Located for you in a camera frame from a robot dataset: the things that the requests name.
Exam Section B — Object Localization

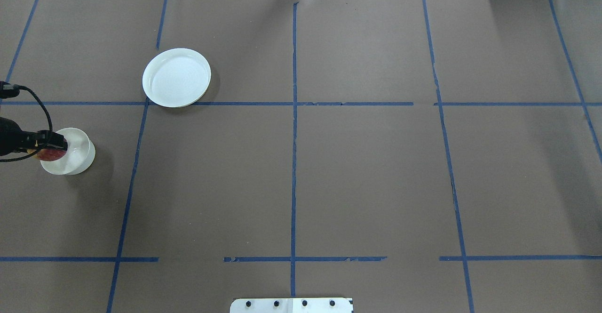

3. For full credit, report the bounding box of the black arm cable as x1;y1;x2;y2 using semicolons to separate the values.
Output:
0;85;54;163

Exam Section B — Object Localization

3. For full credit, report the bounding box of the white round plate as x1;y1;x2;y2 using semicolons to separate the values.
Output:
142;48;212;108

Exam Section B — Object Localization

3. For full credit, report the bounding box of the brown paper table cover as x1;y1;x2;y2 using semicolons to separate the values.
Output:
1;0;601;313

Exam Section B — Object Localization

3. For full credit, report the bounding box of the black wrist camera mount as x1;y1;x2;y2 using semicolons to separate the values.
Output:
0;81;20;98

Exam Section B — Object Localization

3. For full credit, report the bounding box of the red yellow apple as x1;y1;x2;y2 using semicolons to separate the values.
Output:
35;148;67;161

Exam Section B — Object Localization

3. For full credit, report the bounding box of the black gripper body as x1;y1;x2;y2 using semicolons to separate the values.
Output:
0;118;36;156

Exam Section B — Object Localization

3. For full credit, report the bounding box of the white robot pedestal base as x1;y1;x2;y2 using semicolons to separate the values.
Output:
229;297;354;313

